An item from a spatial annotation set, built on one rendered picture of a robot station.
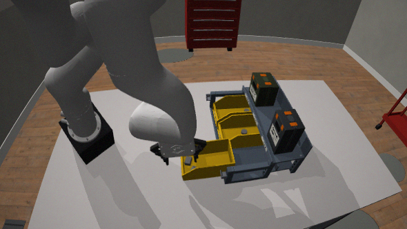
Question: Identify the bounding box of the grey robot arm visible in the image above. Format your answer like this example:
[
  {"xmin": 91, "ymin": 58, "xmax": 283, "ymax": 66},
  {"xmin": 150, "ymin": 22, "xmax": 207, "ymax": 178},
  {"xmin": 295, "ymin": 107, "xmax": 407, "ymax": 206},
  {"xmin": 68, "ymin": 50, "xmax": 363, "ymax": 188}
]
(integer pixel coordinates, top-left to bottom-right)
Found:
[{"xmin": 11, "ymin": 0, "xmax": 197, "ymax": 146}]

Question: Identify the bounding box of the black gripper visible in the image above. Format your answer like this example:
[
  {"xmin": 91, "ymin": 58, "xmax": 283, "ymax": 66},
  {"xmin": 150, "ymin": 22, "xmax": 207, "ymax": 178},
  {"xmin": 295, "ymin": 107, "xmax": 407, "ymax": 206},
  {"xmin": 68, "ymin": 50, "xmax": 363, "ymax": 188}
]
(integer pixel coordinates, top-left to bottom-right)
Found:
[{"xmin": 150, "ymin": 138, "xmax": 207, "ymax": 166}]

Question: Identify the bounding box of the yellow bin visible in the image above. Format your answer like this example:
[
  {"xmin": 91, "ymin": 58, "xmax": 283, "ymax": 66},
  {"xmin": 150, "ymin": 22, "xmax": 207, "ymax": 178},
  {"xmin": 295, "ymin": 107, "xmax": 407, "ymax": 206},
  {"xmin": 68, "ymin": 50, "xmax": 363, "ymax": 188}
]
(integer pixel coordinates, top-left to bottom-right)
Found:
[
  {"xmin": 212, "ymin": 95, "xmax": 252, "ymax": 127},
  {"xmin": 218, "ymin": 114, "xmax": 264, "ymax": 149},
  {"xmin": 181, "ymin": 138, "xmax": 235, "ymax": 181}
]

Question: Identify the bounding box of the dark green case with handle slot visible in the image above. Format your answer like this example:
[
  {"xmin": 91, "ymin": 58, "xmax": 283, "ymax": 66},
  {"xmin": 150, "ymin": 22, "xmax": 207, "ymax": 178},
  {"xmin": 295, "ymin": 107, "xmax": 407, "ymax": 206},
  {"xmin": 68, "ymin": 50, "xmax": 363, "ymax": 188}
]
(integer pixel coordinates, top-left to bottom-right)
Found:
[{"xmin": 249, "ymin": 72, "xmax": 279, "ymax": 107}]

